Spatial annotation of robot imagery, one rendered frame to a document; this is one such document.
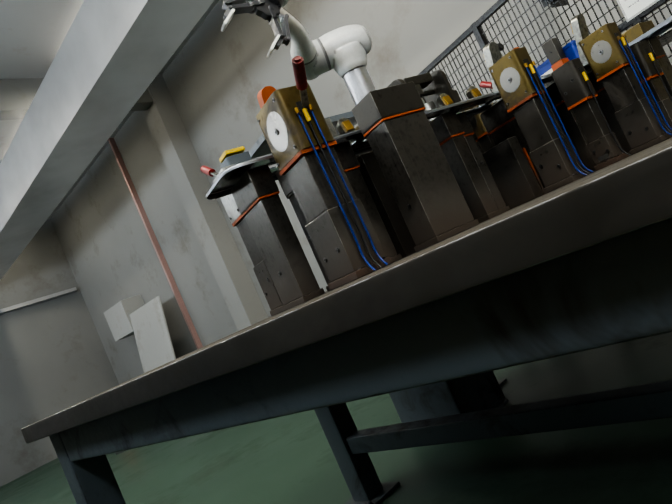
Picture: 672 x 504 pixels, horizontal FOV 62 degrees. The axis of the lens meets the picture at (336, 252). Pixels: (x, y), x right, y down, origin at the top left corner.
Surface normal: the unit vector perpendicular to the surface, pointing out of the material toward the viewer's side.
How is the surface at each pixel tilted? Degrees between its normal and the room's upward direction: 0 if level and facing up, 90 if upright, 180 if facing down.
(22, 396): 90
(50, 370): 90
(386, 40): 90
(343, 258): 90
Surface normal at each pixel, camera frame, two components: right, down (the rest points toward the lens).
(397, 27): -0.65, 0.25
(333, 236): -0.80, 0.32
